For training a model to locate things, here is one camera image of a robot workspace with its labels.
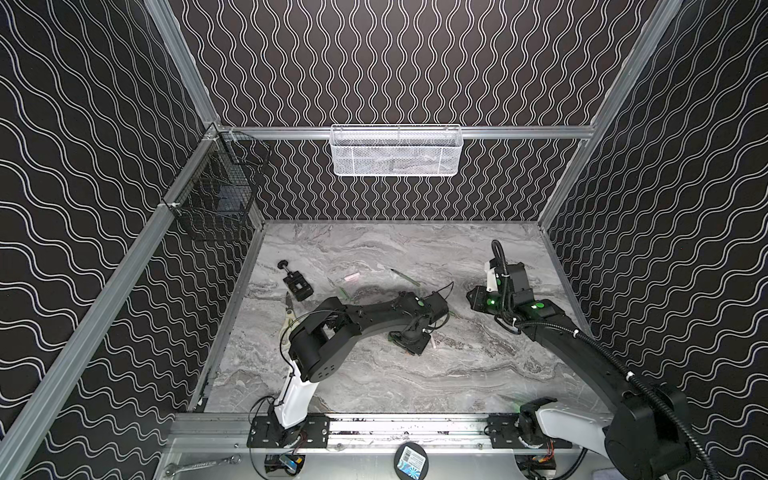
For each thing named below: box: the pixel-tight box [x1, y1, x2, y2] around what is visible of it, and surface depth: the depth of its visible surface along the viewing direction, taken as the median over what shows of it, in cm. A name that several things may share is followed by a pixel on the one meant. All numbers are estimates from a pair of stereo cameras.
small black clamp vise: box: [277, 259, 314, 302], surface depth 102 cm
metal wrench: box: [164, 454, 242, 477], surface depth 72 cm
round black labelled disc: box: [394, 442, 429, 480], surface depth 70 cm
